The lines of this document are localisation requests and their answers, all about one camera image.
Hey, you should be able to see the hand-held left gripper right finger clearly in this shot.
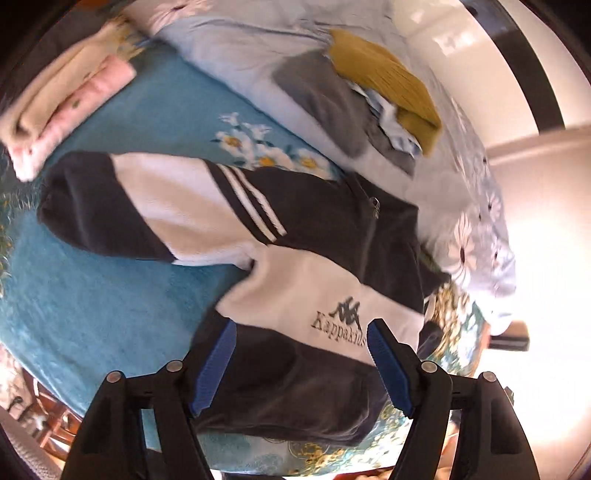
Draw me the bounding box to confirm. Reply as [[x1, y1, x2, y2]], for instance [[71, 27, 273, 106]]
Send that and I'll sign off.
[[367, 318, 542, 480]]

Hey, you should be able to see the white glossy wardrobe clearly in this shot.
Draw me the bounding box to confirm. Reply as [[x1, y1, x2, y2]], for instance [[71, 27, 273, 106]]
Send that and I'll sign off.
[[392, 0, 568, 148]]

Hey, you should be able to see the teal floral blanket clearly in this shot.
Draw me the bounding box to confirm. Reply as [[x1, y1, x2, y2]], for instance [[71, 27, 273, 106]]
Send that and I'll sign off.
[[0, 46, 490, 476]]

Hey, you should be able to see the light blue t-shirt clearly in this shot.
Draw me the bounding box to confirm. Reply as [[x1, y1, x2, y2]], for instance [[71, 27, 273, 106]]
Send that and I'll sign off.
[[351, 83, 423, 158]]

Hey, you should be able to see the black and white fleece jacket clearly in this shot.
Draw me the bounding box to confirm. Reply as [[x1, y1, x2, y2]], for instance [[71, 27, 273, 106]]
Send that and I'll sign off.
[[37, 151, 451, 437]]

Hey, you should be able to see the cream folded cloth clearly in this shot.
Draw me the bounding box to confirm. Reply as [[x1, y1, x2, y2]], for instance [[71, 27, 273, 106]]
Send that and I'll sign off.
[[0, 23, 121, 148]]

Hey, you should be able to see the olive knit sweater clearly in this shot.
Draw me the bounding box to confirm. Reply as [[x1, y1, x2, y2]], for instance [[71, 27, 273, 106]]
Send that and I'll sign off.
[[329, 28, 443, 155]]

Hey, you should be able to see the grey sweatshirt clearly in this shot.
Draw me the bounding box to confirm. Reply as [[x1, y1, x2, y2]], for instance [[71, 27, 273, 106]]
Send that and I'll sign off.
[[276, 50, 416, 175]]

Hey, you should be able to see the pink folded cloth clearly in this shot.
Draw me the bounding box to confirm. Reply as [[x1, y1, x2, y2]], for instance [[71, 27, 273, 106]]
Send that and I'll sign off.
[[9, 55, 137, 182]]

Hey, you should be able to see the reddish wooden furniture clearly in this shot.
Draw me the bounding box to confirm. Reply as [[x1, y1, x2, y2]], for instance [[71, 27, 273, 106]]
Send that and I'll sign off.
[[9, 369, 88, 462]]

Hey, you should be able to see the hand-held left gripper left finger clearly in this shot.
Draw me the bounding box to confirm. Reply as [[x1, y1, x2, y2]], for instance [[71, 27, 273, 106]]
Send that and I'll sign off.
[[61, 319, 238, 480]]

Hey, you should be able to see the light blue floral duvet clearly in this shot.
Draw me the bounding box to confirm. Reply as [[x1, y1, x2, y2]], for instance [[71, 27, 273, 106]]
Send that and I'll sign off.
[[124, 0, 517, 333]]

